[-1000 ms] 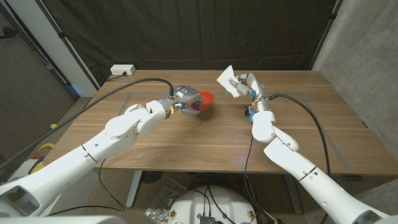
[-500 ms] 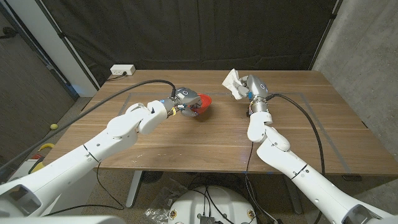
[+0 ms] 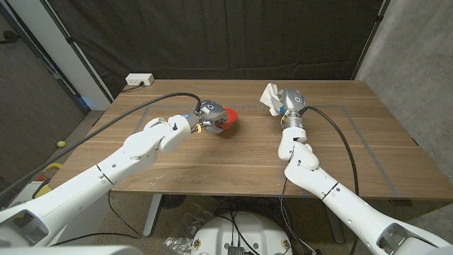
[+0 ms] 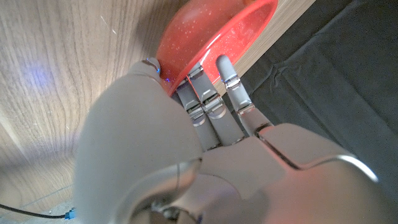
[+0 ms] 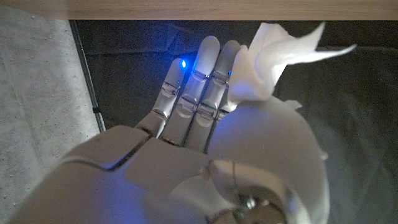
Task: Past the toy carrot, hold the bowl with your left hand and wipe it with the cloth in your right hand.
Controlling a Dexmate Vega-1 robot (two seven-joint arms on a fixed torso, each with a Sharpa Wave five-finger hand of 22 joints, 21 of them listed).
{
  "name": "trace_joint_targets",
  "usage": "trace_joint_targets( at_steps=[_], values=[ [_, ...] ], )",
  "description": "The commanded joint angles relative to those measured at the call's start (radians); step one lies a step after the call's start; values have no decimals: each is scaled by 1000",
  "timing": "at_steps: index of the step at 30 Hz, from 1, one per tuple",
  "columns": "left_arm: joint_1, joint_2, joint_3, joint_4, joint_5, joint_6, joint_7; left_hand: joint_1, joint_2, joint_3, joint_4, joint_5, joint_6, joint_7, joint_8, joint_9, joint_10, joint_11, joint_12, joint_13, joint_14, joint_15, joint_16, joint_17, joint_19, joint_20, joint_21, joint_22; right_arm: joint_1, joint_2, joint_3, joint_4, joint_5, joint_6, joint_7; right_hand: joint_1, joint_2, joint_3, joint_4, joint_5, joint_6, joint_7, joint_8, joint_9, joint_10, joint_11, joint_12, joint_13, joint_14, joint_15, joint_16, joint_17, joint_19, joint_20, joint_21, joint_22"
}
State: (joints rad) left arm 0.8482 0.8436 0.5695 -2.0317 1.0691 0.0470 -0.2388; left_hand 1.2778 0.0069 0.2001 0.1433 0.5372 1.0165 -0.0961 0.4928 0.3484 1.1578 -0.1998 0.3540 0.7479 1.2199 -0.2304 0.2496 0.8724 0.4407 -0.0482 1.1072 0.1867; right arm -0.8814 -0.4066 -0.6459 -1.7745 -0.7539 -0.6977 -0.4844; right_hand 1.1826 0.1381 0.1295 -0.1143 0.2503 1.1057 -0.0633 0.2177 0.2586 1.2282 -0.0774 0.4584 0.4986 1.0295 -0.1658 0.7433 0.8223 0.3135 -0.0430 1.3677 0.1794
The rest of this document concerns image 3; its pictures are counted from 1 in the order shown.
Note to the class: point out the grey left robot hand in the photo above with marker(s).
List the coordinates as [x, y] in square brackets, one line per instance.
[214, 111]

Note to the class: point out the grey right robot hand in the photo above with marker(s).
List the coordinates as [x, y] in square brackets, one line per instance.
[293, 101]

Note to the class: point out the red bowl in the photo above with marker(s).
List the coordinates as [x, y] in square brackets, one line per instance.
[231, 117]

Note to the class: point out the white cloth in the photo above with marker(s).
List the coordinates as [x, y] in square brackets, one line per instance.
[269, 95]

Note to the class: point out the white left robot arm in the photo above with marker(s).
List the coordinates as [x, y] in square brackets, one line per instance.
[106, 173]

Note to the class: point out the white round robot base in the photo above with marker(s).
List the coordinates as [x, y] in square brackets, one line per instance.
[244, 230]

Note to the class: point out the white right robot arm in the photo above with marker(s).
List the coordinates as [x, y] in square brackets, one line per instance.
[336, 195]

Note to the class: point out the black backdrop curtain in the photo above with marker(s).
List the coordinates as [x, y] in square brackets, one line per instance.
[226, 35]

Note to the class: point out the white power strip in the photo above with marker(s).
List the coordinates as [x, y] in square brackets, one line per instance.
[139, 79]

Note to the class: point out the grey tape outline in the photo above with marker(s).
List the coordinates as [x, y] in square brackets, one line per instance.
[368, 152]

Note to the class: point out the black round fan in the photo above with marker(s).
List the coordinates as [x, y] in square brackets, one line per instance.
[173, 201]

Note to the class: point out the white table leg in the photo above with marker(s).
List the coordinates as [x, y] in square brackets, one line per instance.
[153, 216]

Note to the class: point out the clear plastic bag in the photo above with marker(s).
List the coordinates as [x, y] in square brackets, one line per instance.
[187, 230]

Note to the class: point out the grey table leg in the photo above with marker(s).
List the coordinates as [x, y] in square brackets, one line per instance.
[336, 228]

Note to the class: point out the small yellow ball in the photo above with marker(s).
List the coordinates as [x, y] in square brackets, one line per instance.
[61, 144]

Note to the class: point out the yellow and black object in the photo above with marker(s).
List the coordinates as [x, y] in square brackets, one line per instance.
[53, 165]

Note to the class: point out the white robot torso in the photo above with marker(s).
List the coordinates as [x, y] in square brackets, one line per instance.
[70, 250]

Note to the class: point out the white door post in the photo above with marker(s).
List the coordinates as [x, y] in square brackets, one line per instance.
[60, 53]

